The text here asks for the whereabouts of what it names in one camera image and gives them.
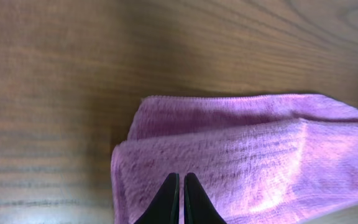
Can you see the large purple microfiber cloth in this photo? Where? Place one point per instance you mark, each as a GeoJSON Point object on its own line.
{"type": "Point", "coordinates": [261, 159]}

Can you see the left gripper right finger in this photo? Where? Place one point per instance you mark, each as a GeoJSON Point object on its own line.
{"type": "Point", "coordinates": [198, 208]}

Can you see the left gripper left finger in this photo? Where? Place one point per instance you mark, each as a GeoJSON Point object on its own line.
{"type": "Point", "coordinates": [164, 207]}

